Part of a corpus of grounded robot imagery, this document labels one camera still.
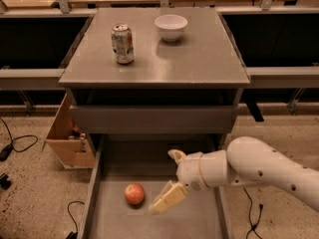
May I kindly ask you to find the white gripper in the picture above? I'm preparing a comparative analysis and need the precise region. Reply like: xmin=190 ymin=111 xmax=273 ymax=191
xmin=149 ymin=149 xmax=209 ymax=214

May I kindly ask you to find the red apple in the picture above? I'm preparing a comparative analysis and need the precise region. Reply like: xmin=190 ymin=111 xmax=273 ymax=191
xmin=125 ymin=183 xmax=145 ymax=205

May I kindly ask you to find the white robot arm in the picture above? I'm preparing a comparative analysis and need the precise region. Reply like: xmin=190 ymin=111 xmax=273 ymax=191
xmin=150 ymin=136 xmax=319 ymax=214

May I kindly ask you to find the open grey middle drawer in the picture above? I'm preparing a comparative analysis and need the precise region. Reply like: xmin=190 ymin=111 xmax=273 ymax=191
xmin=78 ymin=134 xmax=234 ymax=239

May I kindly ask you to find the grey drawer cabinet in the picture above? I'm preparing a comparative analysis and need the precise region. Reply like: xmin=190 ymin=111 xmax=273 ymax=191
xmin=60 ymin=8 xmax=249 ymax=149

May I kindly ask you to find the closed grey top drawer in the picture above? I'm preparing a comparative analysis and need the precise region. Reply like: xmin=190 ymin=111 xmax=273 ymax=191
xmin=71 ymin=106 xmax=238 ymax=134

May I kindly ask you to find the cardboard box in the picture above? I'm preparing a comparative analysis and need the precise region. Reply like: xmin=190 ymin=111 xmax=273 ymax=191
xmin=45 ymin=96 xmax=96 ymax=168

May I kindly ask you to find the crushed soda can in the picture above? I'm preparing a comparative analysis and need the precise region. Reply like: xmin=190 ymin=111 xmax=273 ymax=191
xmin=111 ymin=23 xmax=134 ymax=65

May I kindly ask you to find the white bowl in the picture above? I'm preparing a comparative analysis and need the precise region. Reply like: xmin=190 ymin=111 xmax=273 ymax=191
xmin=155 ymin=14 xmax=188 ymax=42

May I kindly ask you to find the black object left edge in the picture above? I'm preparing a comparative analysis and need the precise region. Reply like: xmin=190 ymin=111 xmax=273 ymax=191
xmin=0 ymin=173 xmax=11 ymax=190

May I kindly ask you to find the black cable bottom floor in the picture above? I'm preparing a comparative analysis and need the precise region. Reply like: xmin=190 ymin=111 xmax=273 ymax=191
xmin=65 ymin=200 xmax=86 ymax=239

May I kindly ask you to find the black cable floor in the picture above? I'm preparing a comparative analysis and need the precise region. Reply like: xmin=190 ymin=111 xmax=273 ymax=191
xmin=65 ymin=200 xmax=86 ymax=239
xmin=0 ymin=116 xmax=40 ymax=162

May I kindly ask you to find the black cable left floor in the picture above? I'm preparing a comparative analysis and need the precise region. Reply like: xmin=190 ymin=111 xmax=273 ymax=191
xmin=0 ymin=116 xmax=40 ymax=162

